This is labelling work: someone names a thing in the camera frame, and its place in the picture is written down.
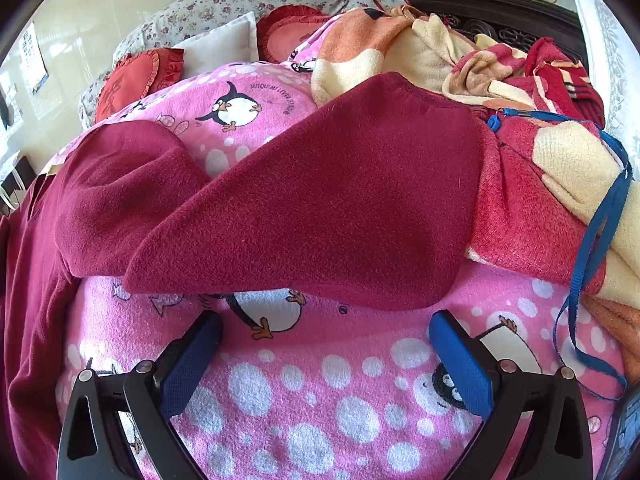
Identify orange cream red fleece blanket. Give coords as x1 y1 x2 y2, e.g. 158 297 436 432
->
310 4 640 386

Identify white pillow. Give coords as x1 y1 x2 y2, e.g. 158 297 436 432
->
172 11 259 78

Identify red striped cloth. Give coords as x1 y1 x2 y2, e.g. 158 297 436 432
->
522 37 607 128

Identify red heart cushion with character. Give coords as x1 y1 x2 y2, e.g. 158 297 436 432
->
94 47 186 123

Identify dark flat object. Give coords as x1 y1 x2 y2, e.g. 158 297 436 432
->
597 395 640 480

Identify pink penguin print blanket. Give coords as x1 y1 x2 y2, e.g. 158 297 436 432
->
47 12 631 480

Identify blue lanyard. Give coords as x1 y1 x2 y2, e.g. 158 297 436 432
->
487 106 635 402

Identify dark red knit sweater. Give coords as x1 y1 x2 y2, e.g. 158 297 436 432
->
0 72 485 468

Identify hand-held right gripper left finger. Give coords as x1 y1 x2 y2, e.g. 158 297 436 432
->
57 310 223 480

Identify wall calendar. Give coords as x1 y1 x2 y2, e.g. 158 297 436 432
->
19 22 50 95

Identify white lace curtain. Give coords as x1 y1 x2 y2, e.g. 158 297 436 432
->
570 0 640 151

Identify red ruffled heart cushion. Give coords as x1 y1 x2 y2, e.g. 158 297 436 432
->
256 4 335 64

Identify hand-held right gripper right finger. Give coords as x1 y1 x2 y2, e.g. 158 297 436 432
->
429 310 593 480

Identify dark carved wooden headboard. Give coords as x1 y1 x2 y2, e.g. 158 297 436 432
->
400 0 593 68

